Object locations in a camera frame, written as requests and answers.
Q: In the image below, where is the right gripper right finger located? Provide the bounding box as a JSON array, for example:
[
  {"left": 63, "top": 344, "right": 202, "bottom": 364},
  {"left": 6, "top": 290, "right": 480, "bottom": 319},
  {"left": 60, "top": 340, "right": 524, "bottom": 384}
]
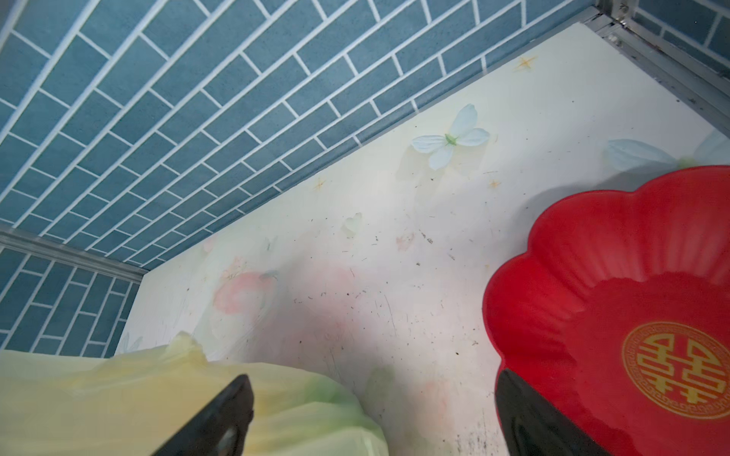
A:
[{"left": 495, "top": 370, "right": 608, "bottom": 456}]

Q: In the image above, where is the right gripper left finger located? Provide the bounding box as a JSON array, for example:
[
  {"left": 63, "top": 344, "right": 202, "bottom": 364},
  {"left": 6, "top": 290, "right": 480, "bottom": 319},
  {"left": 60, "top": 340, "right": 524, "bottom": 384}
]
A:
[{"left": 153, "top": 374, "right": 254, "bottom": 456}]

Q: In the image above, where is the red flower-shaped plastic plate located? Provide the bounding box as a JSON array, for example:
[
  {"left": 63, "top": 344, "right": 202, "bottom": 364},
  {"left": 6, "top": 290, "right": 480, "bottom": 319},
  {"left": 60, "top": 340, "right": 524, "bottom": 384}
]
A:
[{"left": 483, "top": 165, "right": 729, "bottom": 455}]

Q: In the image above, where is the yellowish plastic fruit-print bag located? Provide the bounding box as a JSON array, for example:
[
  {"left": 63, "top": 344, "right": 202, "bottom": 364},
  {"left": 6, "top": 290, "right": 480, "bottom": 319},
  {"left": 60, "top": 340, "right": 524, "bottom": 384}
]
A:
[{"left": 1, "top": 332, "right": 388, "bottom": 455}]

